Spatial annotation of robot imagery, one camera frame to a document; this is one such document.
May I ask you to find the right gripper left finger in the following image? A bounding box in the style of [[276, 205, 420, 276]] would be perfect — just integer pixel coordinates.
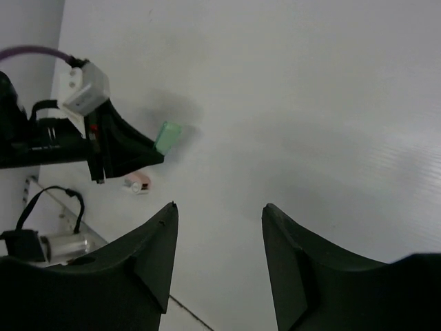
[[1, 202, 178, 330]]

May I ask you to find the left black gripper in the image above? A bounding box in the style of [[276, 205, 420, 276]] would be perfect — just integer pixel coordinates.
[[1, 72, 165, 183]]

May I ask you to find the green highlighter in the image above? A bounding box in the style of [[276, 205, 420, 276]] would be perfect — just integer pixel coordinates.
[[154, 121, 182, 155]]

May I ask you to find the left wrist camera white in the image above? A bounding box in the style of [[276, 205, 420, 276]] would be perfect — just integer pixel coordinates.
[[57, 60, 111, 135]]

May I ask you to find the pink mini stapler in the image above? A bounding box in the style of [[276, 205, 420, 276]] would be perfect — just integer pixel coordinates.
[[123, 171, 151, 194]]

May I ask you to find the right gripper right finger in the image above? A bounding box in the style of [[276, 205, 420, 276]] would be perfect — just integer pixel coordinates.
[[262, 204, 440, 330]]

